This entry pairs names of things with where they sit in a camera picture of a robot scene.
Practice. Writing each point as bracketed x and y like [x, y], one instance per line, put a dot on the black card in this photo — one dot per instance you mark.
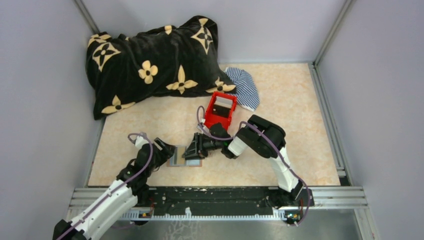
[221, 111]

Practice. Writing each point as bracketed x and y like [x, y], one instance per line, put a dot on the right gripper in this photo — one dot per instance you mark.
[199, 147]

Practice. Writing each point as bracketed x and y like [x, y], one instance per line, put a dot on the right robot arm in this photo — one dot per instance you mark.
[262, 136]

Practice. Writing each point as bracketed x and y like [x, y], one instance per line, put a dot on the blue striped cloth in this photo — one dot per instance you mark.
[246, 90]

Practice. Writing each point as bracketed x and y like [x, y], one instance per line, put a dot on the grey cards in bin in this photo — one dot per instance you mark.
[223, 102]

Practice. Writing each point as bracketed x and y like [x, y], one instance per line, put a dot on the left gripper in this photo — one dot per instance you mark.
[166, 149]

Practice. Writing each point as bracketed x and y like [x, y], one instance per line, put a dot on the pink leather card holder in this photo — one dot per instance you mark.
[169, 165]

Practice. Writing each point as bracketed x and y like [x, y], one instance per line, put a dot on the black floral blanket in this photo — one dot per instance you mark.
[168, 61]

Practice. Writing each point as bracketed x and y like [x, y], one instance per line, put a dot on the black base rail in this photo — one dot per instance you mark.
[222, 201]

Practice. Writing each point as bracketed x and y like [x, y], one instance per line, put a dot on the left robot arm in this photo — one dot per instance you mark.
[128, 190]

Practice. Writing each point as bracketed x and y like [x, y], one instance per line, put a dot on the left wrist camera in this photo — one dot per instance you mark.
[140, 141]

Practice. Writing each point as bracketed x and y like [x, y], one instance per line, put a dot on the red plastic bin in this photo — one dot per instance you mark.
[210, 119]

